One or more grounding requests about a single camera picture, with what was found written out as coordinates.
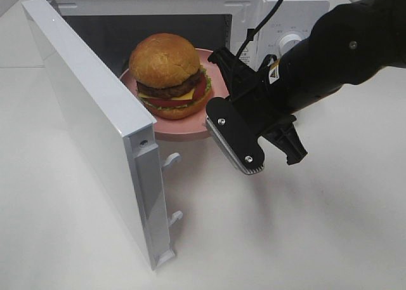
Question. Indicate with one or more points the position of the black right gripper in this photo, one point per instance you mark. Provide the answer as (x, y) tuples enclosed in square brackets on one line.
[(236, 121)]

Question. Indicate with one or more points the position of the pink speckled plate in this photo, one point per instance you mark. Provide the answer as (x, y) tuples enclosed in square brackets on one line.
[(193, 126)]

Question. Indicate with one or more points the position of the toy burger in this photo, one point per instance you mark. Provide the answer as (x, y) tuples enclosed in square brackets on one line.
[(170, 80)]

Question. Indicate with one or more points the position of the white microwave door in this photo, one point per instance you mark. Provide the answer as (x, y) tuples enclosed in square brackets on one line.
[(112, 129)]

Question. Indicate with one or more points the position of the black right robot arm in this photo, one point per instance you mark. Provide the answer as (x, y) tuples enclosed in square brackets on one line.
[(347, 45)]

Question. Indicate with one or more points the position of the warning sticker with QR code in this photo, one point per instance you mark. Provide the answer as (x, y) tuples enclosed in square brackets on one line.
[(245, 56)]

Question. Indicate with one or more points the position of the upper white microwave knob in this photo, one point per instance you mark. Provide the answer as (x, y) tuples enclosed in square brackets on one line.
[(287, 42)]

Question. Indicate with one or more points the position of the white microwave oven body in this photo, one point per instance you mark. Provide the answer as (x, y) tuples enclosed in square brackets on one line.
[(247, 7)]

